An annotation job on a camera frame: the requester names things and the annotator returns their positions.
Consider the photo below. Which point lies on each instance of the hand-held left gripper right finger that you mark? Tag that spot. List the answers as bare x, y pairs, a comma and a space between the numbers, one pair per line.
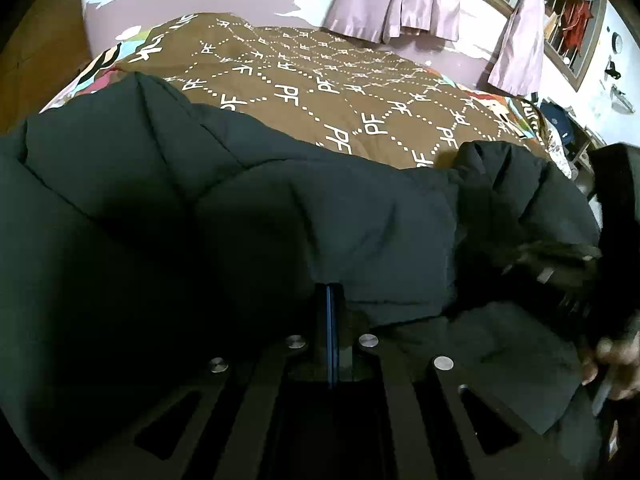
339, 325

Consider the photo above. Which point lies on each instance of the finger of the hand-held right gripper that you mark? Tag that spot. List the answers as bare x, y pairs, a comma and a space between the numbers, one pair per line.
560, 257

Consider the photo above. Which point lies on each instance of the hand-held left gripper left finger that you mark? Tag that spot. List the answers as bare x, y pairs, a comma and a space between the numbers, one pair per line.
322, 320

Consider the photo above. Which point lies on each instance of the black jacket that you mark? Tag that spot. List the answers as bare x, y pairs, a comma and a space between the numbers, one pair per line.
175, 210

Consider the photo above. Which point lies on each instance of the red hanging clothes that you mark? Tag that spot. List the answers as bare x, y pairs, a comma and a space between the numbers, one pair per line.
575, 25

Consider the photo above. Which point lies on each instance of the person's right hand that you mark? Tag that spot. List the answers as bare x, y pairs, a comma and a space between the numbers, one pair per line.
620, 360

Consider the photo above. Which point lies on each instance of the wooden shelf unit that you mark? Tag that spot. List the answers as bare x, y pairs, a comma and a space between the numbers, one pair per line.
585, 150

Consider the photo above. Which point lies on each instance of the floral cloth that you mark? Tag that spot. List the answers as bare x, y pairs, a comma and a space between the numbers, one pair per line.
557, 155

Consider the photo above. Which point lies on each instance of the pink knotted curtain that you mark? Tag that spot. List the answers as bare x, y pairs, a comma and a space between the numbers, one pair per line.
520, 50
390, 5

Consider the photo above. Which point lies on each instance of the brown cartoon printed blanket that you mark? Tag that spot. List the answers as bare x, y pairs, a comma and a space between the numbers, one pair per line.
300, 85

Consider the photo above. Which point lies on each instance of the wooden headboard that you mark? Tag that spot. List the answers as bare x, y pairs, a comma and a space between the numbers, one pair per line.
40, 60

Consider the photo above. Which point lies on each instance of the black wall fixture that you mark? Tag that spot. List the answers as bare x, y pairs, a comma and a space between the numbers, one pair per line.
613, 69

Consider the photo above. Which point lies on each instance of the round wall clock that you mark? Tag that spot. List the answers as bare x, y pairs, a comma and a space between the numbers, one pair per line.
616, 42

